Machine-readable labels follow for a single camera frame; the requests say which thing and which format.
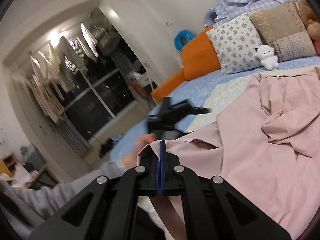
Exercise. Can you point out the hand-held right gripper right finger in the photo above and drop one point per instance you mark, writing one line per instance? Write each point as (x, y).
(166, 172)

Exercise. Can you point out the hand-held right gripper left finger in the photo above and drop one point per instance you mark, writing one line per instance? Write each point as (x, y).
(155, 170)

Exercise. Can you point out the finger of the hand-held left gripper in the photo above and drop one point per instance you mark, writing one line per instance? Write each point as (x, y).
(201, 110)

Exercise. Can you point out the pink hooded jacket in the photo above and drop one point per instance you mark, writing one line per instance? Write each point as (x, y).
(250, 155)

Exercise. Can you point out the person's left forearm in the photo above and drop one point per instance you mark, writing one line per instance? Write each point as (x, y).
(50, 197)

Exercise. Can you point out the person's left hand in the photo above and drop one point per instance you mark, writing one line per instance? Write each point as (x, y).
(146, 145)

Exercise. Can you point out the white daisy print mat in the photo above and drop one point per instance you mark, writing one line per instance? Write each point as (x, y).
(225, 95)

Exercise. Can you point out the orange chair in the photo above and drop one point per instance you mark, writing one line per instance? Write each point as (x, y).
(137, 88)

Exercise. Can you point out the white desk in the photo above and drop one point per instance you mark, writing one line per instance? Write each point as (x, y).
(147, 76)

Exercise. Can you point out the white blue floral pillow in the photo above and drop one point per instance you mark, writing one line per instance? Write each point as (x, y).
(235, 42)

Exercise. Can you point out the white plush lamb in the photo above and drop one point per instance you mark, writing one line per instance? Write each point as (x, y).
(267, 57)

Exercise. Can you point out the grey striped curtain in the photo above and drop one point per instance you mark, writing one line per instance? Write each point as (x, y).
(75, 137)

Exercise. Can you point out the hanging laundry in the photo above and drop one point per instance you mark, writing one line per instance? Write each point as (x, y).
(67, 62)

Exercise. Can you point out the blue checked quilt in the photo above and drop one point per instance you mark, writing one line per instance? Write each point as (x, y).
(240, 3)

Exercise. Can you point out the beige patchwork pillow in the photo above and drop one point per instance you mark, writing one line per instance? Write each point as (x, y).
(282, 30)

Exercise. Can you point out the brown plush bear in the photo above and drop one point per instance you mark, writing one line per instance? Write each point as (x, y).
(311, 15)

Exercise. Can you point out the small white wall socket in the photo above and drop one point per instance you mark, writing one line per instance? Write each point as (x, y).
(168, 22)

